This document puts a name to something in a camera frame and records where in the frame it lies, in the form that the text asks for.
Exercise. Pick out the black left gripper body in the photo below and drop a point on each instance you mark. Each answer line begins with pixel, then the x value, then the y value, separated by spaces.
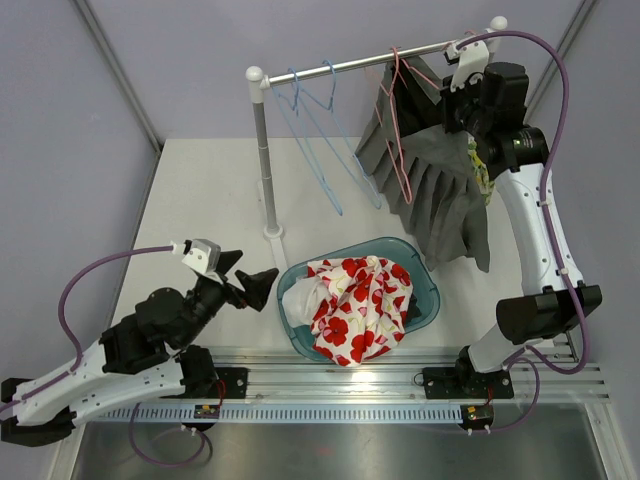
pixel 228 285

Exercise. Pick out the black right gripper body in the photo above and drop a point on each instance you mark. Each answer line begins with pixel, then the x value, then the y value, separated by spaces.
pixel 451 107

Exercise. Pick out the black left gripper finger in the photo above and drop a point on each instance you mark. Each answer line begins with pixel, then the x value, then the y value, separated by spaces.
pixel 255 288
pixel 226 260

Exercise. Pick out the pink hanger with poppy skirt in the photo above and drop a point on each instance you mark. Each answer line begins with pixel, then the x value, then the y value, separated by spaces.
pixel 394 148

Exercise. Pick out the red poppy print skirt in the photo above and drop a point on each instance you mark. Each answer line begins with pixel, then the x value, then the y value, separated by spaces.
pixel 363 308

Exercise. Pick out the blue wire hanger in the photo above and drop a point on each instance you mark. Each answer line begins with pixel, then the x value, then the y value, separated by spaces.
pixel 352 167
pixel 289 108

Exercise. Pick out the dark grey dotted skirt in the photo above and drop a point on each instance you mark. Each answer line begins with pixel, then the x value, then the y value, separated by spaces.
pixel 413 311

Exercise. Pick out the teal plastic basin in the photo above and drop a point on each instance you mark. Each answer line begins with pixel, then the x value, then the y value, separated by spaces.
pixel 392 248

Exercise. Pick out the pink hanger with grey skirt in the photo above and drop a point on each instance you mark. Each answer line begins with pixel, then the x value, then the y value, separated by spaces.
pixel 419 67

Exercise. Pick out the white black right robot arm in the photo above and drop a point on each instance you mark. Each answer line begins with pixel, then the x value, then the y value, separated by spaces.
pixel 490 106

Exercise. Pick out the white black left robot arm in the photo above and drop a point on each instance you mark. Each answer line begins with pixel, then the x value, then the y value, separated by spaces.
pixel 148 354

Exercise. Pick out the lemon print skirt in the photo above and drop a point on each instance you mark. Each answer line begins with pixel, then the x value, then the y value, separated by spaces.
pixel 485 185

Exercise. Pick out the silver clothes rack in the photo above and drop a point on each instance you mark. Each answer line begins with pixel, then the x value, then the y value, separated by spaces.
pixel 259 82

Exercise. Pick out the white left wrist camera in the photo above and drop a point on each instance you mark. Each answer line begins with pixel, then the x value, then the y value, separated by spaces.
pixel 199 255

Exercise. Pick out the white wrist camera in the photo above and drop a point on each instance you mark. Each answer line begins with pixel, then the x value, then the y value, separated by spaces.
pixel 199 255
pixel 470 59

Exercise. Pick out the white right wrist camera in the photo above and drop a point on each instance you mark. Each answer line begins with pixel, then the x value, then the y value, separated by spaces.
pixel 470 59

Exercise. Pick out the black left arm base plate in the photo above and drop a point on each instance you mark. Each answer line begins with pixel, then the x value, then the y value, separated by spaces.
pixel 231 381

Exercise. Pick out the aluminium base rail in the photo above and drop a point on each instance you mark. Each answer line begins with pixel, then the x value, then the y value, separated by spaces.
pixel 281 376

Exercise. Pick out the white slotted cable duct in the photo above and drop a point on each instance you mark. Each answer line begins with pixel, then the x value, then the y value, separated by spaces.
pixel 289 413

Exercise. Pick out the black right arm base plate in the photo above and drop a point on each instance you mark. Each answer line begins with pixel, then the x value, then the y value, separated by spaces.
pixel 445 383

